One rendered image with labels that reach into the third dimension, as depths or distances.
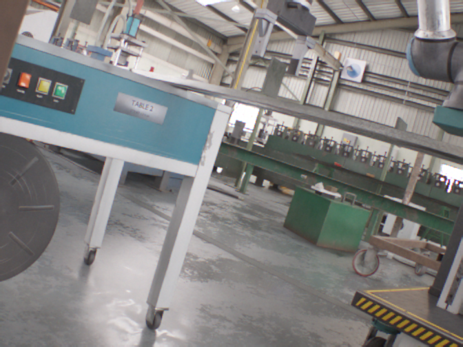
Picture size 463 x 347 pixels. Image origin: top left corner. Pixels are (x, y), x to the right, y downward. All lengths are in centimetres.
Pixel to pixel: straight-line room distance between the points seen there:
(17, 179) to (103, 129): 29
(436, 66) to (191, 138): 86
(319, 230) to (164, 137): 293
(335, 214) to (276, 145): 419
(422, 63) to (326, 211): 256
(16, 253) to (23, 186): 20
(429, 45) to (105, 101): 106
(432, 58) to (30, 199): 134
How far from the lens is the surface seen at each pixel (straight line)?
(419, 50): 171
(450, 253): 189
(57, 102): 116
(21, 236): 140
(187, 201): 140
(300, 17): 112
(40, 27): 340
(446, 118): 159
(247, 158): 627
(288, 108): 103
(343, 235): 427
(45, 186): 137
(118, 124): 123
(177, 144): 133
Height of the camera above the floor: 65
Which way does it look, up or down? 4 degrees down
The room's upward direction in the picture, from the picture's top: 18 degrees clockwise
